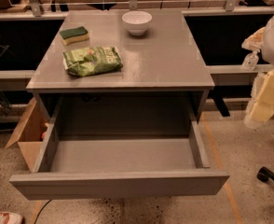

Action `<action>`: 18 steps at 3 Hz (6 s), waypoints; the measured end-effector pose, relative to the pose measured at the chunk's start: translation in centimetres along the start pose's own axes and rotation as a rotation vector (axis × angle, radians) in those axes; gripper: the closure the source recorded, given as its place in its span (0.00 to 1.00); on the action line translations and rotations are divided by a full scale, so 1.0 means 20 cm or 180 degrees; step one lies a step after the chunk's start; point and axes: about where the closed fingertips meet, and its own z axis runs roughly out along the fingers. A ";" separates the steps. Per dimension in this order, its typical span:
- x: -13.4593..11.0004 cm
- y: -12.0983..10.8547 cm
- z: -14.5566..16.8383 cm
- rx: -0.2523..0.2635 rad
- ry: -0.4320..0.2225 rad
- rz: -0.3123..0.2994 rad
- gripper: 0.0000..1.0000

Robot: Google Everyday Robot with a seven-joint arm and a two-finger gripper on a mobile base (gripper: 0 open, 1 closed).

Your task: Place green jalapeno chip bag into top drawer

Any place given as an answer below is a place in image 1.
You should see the green and yellow sponge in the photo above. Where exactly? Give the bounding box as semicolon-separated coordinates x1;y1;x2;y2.
60;26;89;45

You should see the white ceramic bowl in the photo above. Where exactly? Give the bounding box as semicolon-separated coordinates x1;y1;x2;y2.
122;10;152;35

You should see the grey cabinet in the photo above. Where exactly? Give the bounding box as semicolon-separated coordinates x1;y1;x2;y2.
27;9;214;115

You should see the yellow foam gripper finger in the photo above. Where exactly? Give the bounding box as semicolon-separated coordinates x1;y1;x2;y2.
244;70;274;129

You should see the white red shoe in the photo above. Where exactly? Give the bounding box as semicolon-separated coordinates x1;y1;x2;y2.
0;211;23;224

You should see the open grey top drawer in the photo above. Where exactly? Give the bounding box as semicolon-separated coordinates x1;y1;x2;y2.
8;95;230;201

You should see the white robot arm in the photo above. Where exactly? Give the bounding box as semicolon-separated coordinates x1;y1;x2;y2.
241;15;274;129

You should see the black floor cable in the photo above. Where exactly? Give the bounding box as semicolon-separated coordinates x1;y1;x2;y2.
33;199;52;224

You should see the clear hand sanitizer bottle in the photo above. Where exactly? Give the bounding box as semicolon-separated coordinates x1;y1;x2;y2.
241;49;259;71

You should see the brown cardboard box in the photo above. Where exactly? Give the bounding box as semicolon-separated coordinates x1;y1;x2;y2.
6;98;48;172

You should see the black office chair base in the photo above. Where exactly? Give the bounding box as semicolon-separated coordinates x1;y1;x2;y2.
257;167;274;182

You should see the green jalapeno chip bag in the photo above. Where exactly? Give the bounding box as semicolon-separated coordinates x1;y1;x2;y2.
62;47;123;77

